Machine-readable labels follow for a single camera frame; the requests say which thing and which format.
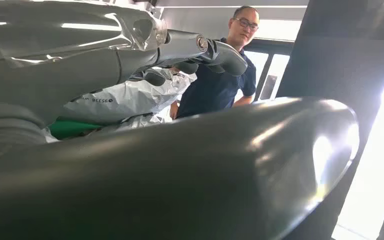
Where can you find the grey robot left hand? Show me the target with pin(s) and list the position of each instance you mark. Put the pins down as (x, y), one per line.
(178, 182)

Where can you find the grey-white crumpled mailer bag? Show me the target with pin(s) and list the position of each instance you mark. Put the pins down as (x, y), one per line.
(135, 122)

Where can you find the person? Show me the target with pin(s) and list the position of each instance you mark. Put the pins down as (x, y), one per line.
(212, 89)

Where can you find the large white mailer red print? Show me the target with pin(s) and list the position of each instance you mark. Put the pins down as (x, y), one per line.
(129, 99)

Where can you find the green plastic crate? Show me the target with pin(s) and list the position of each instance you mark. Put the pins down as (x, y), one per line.
(69, 130)

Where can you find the black window frame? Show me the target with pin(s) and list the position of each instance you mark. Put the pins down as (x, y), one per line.
(271, 48)

